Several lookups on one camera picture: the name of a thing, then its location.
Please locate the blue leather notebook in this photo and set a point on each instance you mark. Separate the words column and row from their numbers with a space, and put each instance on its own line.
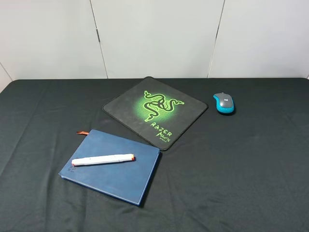
column 126, row 181

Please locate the white marker pen orange caps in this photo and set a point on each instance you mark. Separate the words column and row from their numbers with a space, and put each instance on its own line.
column 103, row 159

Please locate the grey and teal computer mouse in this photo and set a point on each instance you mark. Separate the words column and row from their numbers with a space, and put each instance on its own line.
column 224, row 103

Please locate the orange notebook bookmark ribbon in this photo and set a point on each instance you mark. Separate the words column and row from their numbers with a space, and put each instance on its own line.
column 82, row 133

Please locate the black green Razer mouse pad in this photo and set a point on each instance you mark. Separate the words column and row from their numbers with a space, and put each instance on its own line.
column 157, row 112

